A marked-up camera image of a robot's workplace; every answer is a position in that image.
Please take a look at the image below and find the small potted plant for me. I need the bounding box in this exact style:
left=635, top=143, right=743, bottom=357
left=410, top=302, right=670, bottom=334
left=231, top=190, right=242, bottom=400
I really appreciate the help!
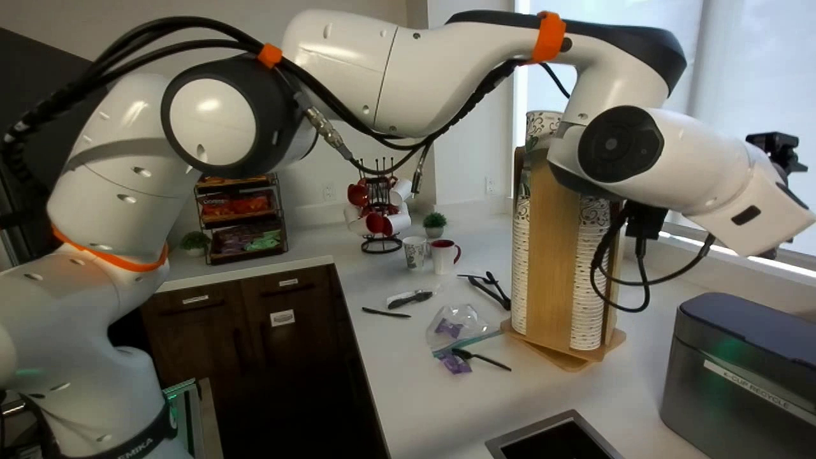
left=182, top=232, right=210, bottom=256
left=424, top=212, right=446, bottom=241

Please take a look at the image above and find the black plastic knife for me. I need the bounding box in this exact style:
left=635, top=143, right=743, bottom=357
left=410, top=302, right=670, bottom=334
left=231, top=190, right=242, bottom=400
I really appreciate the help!
left=363, top=306, right=410, bottom=319

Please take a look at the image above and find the grey recycling bin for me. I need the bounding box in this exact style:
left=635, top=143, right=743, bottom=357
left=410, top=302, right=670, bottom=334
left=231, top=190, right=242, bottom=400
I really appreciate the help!
left=661, top=294, right=816, bottom=459

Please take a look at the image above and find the black stirrer stick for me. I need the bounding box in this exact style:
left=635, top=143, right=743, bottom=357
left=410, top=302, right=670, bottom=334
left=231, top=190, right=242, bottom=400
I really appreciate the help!
left=451, top=348, right=512, bottom=374

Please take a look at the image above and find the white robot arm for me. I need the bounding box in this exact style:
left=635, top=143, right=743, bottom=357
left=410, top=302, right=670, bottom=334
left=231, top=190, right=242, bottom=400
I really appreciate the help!
left=2, top=10, right=813, bottom=459

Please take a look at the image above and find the red mug tree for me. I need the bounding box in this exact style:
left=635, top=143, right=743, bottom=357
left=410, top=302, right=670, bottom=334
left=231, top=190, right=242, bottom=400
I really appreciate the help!
left=345, top=176, right=410, bottom=256

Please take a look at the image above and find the white mug red inside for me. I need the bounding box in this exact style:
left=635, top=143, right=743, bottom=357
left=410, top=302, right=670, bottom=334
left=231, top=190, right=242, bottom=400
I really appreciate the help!
left=428, top=241, right=461, bottom=277

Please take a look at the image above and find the wooden cup dispenser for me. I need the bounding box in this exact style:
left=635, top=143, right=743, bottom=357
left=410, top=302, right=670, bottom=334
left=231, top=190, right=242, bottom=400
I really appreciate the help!
left=511, top=111, right=625, bottom=367

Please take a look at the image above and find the small patterned cup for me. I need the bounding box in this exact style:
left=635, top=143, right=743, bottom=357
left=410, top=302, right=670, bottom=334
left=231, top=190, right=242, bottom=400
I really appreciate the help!
left=403, top=237, right=428, bottom=270

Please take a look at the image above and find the dark wooden cabinet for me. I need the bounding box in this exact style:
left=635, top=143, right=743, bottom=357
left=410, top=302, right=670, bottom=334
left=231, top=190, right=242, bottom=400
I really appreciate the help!
left=140, top=266, right=391, bottom=459

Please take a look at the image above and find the snack display rack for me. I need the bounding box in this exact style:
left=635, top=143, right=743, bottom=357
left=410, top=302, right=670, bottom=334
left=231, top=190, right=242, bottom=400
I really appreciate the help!
left=193, top=175, right=289, bottom=266

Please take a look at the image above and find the black plastic cutlery pair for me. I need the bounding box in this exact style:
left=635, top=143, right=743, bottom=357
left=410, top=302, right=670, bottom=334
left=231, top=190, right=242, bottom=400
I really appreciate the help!
left=468, top=273, right=512, bottom=308

